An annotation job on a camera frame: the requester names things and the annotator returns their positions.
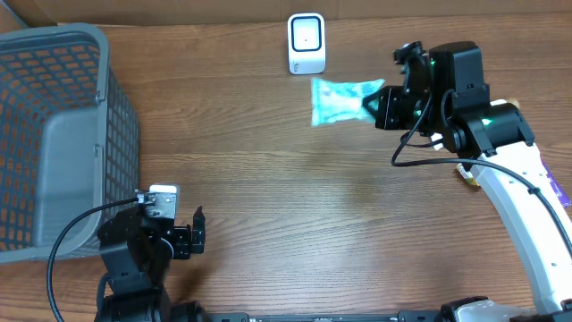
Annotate purple pad package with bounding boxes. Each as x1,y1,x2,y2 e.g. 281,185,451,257
543,163,571,208

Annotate green snack packet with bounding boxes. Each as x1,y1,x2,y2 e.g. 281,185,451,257
456,164,479,187

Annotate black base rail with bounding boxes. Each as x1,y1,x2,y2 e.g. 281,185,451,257
207,294,572,322

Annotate grey plastic mesh basket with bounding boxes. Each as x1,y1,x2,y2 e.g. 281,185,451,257
1,23,139,264

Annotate white barcode scanner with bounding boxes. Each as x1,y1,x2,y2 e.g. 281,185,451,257
287,13,326,75

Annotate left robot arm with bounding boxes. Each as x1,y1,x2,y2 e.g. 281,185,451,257
95,205,210,322

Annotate teal snack packet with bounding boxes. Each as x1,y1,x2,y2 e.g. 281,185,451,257
311,78,385,127

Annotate white tube gold cap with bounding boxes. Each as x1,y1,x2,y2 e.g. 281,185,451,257
490,98,520,109

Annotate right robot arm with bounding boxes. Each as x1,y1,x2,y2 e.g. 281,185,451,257
362,41,571,321

